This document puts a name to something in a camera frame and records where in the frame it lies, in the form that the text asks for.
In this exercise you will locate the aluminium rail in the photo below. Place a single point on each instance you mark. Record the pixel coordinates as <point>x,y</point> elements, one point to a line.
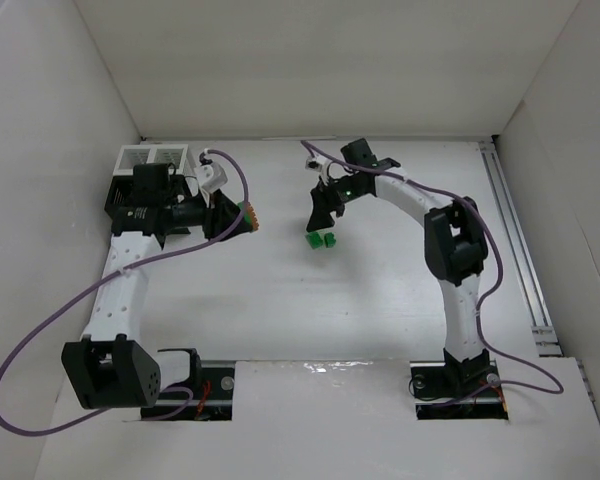
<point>542,328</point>

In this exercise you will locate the black slotted container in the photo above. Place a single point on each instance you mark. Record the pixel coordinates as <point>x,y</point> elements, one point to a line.
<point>141,204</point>

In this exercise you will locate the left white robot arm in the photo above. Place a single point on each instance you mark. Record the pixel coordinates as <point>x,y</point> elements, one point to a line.
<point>108,367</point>

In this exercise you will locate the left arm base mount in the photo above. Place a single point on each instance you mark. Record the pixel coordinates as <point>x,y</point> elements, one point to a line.
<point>208,399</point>

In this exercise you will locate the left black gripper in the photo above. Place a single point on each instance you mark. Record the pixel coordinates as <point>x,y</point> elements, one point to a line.
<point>212,215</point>

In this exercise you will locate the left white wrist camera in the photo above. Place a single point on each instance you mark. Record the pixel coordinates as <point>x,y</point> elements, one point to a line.
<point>210,178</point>

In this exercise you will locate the green two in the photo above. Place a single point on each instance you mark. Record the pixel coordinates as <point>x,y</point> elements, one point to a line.
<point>314,240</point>

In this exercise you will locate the green and orange lego stack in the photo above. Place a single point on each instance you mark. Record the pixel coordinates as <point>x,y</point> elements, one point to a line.
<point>249,215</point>

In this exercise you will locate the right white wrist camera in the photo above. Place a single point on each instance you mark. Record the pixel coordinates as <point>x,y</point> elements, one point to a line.
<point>319,165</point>

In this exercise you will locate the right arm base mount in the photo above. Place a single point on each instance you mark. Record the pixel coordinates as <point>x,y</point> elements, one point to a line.
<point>439,395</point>

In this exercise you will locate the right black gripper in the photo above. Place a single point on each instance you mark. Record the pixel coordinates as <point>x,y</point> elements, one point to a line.
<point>331,195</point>

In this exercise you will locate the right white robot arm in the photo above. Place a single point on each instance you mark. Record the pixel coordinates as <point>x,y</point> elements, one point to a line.
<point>455,250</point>

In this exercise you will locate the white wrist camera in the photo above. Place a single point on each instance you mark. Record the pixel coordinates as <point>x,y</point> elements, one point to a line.
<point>319,165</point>
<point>210,178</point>

